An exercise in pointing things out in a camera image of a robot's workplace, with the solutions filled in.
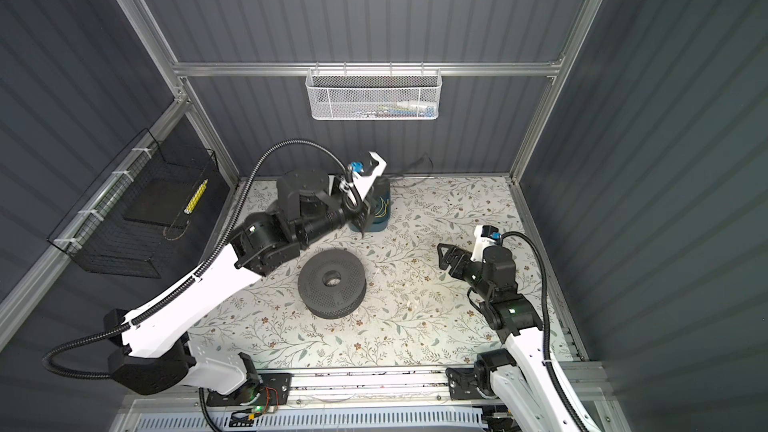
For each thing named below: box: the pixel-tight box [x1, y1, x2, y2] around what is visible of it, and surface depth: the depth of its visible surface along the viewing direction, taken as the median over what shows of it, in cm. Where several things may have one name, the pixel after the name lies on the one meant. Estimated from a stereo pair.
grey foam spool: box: [298, 249, 367, 320], surface depth 86 cm
